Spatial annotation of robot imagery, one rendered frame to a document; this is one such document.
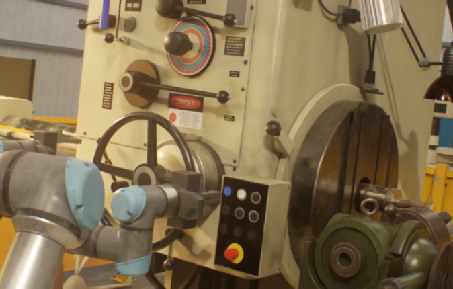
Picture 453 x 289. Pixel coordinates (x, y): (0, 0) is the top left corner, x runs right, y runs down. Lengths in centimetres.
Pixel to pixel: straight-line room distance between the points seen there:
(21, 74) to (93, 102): 841
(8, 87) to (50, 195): 951
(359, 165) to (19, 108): 176
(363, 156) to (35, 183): 123
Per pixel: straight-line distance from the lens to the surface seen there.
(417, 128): 288
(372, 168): 228
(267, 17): 200
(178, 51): 207
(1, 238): 496
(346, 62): 231
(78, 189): 119
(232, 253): 189
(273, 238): 190
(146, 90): 222
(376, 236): 173
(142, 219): 157
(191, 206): 160
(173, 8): 214
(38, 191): 122
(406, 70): 273
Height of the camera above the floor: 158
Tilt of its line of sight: 4 degrees down
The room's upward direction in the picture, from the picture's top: 6 degrees clockwise
